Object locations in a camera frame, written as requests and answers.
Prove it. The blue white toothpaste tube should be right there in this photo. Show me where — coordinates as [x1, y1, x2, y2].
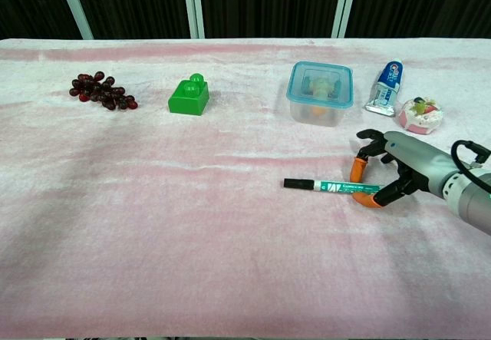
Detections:
[363, 60, 404, 118]

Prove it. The white frame post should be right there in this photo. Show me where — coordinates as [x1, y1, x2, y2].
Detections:
[54, 0, 95, 41]
[331, 0, 361, 39]
[181, 0, 206, 40]

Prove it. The pink table cloth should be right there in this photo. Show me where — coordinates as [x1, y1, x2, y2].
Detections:
[0, 37, 491, 340]

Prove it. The pink toy cake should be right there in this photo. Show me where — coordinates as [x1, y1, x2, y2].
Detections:
[397, 96, 445, 136]

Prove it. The black marker cap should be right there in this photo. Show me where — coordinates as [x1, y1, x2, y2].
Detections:
[283, 177, 315, 191]

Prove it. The green toy building block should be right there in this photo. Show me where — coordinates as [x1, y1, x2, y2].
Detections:
[167, 72, 210, 117]

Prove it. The clear blue-rimmed food container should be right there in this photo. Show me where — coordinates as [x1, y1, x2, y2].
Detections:
[286, 61, 354, 128]

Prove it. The dark red grape bunch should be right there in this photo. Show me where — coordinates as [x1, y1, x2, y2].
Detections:
[68, 71, 139, 111]

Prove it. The beige toy inside container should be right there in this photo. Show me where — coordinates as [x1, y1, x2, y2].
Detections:
[305, 75, 341, 117]

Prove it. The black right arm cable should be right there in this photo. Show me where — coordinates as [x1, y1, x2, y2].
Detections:
[450, 139, 491, 196]

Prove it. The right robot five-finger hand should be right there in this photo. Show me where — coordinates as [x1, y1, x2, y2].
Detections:
[348, 128, 462, 210]

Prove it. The green white marker pen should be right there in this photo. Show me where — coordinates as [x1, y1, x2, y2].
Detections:
[312, 180, 383, 196]

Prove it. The black pleated curtain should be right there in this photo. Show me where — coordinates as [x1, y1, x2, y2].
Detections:
[0, 0, 491, 41]

